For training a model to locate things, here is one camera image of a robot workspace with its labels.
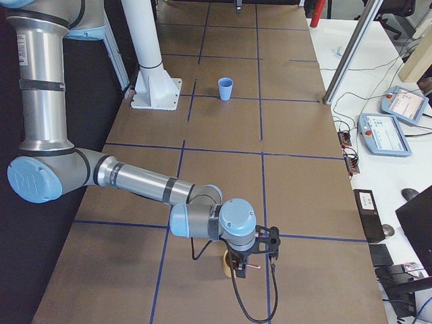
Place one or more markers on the orange connector board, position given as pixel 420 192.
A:
pixel 344 138
pixel 351 161

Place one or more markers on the far teach pendant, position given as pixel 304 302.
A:
pixel 407 105

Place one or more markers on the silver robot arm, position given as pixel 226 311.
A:
pixel 49 165

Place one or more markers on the black computer mouse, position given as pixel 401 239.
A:
pixel 409 193

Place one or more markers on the white pedestal column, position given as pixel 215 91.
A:
pixel 154 88

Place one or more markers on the red cylinder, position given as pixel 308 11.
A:
pixel 318 10

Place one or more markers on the aluminium frame post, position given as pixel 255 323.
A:
pixel 363 24

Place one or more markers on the teach pendant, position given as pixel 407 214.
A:
pixel 382 135
pixel 407 105

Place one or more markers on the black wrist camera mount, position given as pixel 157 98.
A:
pixel 266 241

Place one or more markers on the black labelled box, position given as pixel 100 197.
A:
pixel 369 216

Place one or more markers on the metal tin can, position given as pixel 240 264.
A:
pixel 388 230

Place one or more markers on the tan wooden cup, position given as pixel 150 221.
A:
pixel 226 264

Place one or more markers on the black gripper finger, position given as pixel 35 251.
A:
pixel 238 6

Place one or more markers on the red chopstick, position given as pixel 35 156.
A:
pixel 252 266

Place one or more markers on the far orange connector board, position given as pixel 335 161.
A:
pixel 344 138

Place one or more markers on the blue plastic cup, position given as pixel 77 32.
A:
pixel 225 85

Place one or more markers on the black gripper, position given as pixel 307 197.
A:
pixel 238 255

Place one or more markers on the near teach pendant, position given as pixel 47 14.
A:
pixel 382 135

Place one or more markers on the near orange connector board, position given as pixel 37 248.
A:
pixel 351 161

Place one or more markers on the black monitor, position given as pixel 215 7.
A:
pixel 415 219

